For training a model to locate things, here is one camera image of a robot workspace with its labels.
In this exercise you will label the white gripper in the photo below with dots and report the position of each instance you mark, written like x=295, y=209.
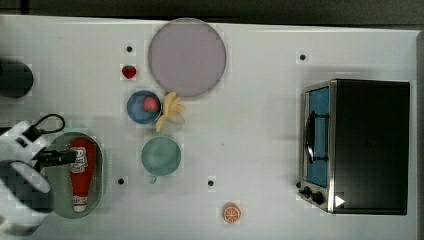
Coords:
x=24, y=141

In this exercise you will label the red ketchup bottle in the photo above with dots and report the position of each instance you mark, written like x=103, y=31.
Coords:
x=81, y=172

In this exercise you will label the black cylinder robot base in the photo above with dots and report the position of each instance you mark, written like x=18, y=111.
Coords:
x=16, y=79

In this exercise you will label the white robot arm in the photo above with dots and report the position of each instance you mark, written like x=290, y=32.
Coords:
x=26, y=194

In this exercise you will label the small blue bowl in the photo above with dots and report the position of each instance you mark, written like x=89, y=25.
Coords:
x=135, y=108

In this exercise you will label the green mug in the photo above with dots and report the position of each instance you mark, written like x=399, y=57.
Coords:
x=161, y=156

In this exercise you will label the strawberry in blue bowl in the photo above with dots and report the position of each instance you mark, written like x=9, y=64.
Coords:
x=150, y=105

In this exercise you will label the red strawberry on table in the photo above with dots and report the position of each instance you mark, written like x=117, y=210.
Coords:
x=129, y=71

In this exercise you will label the yellow banana bunch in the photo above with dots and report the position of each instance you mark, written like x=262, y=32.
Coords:
x=172, y=111

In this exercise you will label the round grey plate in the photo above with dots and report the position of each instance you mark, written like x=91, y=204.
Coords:
x=187, y=56

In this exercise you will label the orange slice toy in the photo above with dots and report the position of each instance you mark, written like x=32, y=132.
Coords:
x=231, y=213

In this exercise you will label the silver black toaster oven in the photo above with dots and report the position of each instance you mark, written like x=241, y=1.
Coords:
x=355, y=146

